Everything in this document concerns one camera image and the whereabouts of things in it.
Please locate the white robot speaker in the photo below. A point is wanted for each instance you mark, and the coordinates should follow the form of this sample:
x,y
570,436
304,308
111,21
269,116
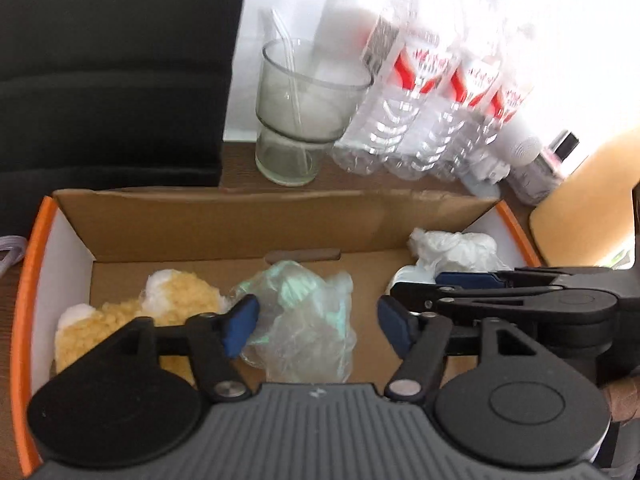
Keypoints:
x,y
530,170

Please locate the clear drinking glass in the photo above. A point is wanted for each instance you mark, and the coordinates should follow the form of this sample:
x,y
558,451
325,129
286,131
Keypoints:
x,y
280,110

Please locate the red cardboard box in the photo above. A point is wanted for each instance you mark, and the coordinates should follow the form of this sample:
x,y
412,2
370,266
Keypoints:
x,y
200,225

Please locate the clear plastic bag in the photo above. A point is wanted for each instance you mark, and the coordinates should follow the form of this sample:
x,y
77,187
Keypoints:
x,y
300,330

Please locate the clear glass straw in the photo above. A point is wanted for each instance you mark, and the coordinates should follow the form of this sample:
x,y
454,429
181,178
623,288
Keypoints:
x,y
295,90

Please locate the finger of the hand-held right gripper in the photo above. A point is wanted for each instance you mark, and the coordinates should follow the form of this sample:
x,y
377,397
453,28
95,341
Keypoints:
x,y
475,302
467,280

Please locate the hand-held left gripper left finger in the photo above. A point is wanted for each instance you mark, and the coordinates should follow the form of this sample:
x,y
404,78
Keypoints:
x,y
239,327

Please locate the small dark object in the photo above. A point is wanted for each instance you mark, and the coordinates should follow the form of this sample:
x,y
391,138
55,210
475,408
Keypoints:
x,y
565,142

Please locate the white tissue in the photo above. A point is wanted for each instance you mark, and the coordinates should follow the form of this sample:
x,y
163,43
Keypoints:
x,y
450,250

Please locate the red label water bottle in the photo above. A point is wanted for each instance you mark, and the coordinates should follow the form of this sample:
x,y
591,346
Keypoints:
x,y
390,110
500,105
450,125

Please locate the white printed plastic wrapper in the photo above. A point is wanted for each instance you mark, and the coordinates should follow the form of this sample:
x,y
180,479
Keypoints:
x,y
407,276

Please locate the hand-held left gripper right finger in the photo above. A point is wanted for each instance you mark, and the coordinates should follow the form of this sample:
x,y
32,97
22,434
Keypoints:
x,y
396,330

